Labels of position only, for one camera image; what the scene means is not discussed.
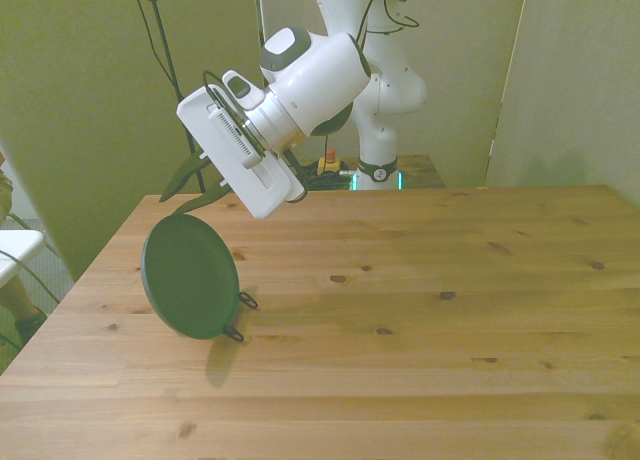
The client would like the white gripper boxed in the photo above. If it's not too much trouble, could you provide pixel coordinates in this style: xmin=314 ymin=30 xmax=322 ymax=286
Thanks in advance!
xmin=158 ymin=85 xmax=295 ymax=221

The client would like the blue-green round plate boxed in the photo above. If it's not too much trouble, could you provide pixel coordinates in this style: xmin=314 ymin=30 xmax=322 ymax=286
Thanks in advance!
xmin=140 ymin=213 xmax=240 ymax=341

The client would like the dark robot base platform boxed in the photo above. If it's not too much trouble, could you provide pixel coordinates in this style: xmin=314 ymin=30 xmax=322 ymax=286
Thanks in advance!
xmin=299 ymin=154 xmax=447 ymax=191

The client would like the yellow emergency stop button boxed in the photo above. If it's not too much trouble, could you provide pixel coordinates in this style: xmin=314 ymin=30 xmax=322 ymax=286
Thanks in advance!
xmin=318 ymin=148 xmax=344 ymax=174

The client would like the beige partition panel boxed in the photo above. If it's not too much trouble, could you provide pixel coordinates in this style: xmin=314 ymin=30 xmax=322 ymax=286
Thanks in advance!
xmin=483 ymin=0 xmax=640 ymax=191
xmin=0 ymin=0 xmax=264 ymax=284

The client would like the black tripod pole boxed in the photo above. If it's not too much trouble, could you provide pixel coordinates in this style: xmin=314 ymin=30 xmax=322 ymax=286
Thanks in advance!
xmin=142 ymin=0 xmax=208 ymax=194

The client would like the white ribbed wrist camera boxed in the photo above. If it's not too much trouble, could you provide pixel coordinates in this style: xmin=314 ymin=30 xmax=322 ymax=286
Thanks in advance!
xmin=206 ymin=103 xmax=265 ymax=170

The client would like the dark floor cable bundle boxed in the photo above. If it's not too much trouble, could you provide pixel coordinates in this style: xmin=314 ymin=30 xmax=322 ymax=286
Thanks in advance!
xmin=297 ymin=159 xmax=359 ymax=192

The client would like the black wire plate stand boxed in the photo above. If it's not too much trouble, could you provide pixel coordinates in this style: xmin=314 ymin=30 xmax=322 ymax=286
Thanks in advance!
xmin=222 ymin=292 xmax=260 ymax=343

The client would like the black tripod cable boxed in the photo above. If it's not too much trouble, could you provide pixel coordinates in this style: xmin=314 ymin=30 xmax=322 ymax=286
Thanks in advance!
xmin=126 ymin=0 xmax=182 ymax=94

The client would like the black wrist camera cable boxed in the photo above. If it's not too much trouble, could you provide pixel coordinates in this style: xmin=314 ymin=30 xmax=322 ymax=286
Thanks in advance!
xmin=202 ymin=0 xmax=421 ymax=162

